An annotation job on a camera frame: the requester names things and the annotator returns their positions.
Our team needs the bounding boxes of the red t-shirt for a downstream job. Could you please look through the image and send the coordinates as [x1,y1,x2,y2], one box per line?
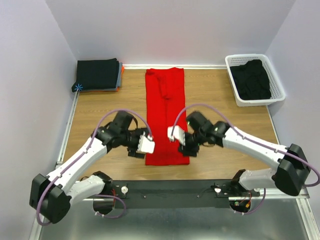
[145,67,190,166]

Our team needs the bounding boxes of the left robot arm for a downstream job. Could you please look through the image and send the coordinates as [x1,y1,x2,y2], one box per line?
[29,108,155,227]

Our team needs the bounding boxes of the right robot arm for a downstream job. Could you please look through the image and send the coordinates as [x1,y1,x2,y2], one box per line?
[167,111,311,197]

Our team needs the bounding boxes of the folded orange t-shirt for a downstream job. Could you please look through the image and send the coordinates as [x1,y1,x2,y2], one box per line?
[115,66,125,92]

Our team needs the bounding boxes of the folded grey t-shirt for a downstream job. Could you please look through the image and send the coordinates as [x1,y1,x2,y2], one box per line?
[116,62,123,88]

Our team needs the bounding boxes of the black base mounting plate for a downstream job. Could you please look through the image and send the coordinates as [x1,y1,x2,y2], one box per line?
[101,179,260,209]

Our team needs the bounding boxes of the folded black t-shirt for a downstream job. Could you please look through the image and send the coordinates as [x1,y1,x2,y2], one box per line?
[71,58,119,93]

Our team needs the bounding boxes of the black clothes in basket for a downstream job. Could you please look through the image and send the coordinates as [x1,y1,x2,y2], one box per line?
[230,59,272,101]

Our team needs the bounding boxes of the white plastic laundry basket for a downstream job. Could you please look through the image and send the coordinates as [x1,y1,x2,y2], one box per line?
[225,53,286,107]

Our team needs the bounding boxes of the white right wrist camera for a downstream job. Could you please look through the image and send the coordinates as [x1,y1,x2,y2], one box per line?
[167,125,186,146]

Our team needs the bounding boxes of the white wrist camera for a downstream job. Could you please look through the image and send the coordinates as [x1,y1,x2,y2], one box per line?
[167,125,186,146]
[137,134,155,154]

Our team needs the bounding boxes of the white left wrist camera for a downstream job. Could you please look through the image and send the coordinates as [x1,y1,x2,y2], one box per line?
[137,134,155,154]

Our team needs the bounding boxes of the aluminium frame rail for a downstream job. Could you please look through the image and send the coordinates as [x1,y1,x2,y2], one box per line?
[39,177,311,201]

